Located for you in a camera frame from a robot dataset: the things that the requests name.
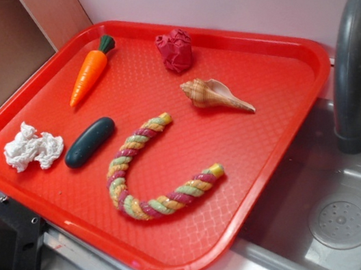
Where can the red plastic tray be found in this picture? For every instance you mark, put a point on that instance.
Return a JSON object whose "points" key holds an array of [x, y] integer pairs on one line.
{"points": [[281, 77]]}

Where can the brown spiral seashell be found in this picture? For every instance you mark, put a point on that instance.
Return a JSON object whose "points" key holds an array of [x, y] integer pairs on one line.
{"points": [[213, 93]]}

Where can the crumpled red paper ball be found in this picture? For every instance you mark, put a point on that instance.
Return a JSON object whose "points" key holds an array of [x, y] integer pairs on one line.
{"points": [[175, 50]]}

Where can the dark green toy cucumber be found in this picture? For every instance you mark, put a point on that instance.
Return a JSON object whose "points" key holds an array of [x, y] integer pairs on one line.
{"points": [[89, 142]]}

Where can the orange toy carrot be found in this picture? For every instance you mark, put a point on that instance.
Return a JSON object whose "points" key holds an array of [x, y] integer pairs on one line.
{"points": [[91, 69]]}

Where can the crumpled white paper tissue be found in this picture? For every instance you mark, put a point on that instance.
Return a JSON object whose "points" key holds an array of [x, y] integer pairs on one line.
{"points": [[27, 147]]}

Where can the grey toy sink basin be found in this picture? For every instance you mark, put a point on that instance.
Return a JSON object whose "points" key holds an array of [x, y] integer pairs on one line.
{"points": [[309, 215]]}

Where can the grey toy faucet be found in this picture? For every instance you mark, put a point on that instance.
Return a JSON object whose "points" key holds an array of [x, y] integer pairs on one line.
{"points": [[347, 80]]}

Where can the multicolour twisted rope toy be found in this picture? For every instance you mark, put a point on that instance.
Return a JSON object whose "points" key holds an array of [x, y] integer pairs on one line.
{"points": [[164, 205]]}

